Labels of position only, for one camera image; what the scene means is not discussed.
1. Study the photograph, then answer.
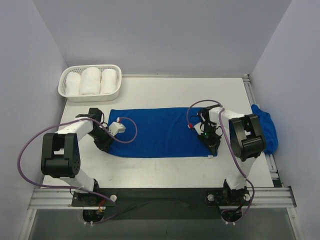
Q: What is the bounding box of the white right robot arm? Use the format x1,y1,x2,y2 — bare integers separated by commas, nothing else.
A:
194,105,267,205

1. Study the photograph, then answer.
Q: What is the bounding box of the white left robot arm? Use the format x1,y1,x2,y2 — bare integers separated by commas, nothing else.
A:
40,108,116,206

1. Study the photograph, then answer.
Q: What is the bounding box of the white plastic mesh basket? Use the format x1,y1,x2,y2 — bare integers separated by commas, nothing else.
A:
58,64,122,102

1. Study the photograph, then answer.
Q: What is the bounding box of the blue towel pile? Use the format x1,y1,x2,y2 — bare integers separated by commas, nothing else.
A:
251,104,279,155

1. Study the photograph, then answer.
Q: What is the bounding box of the middle rolled white towel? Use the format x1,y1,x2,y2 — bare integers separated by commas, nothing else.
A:
79,67,102,96

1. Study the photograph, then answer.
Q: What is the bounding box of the rolled white towel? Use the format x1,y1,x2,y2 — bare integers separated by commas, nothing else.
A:
79,67,102,96
100,69,117,95
65,72,81,96

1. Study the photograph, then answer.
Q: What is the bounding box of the right rolled white towel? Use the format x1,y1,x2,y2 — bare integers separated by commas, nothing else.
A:
100,69,117,95

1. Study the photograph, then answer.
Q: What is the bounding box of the left rolled white towel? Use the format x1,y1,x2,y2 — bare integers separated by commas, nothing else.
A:
65,72,81,96

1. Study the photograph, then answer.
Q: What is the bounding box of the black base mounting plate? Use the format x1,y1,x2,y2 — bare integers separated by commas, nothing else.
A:
72,186,251,221

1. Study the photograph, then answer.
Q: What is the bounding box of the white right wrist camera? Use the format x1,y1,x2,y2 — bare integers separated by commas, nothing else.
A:
187,120,204,136

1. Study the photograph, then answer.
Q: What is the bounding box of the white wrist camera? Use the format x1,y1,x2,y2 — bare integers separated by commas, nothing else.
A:
187,120,204,136
108,121,126,137

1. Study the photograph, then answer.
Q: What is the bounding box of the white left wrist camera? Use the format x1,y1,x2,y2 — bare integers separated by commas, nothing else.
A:
108,121,126,137

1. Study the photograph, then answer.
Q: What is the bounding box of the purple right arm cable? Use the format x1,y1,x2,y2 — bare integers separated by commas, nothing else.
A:
186,99,256,223

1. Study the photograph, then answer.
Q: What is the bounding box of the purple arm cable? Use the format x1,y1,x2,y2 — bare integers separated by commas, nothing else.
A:
186,99,256,223
17,117,138,223

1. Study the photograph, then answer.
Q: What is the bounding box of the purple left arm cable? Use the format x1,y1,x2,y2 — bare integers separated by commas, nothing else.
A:
17,117,138,223

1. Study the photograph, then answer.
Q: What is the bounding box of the aluminium right side rail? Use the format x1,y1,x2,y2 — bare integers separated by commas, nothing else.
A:
242,74,283,188

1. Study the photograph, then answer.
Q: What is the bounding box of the aluminium rail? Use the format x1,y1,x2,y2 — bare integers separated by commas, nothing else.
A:
28,187,297,210
242,74,283,188

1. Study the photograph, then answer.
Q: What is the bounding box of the aluminium front rail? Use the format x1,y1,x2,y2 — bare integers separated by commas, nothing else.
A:
28,187,297,210

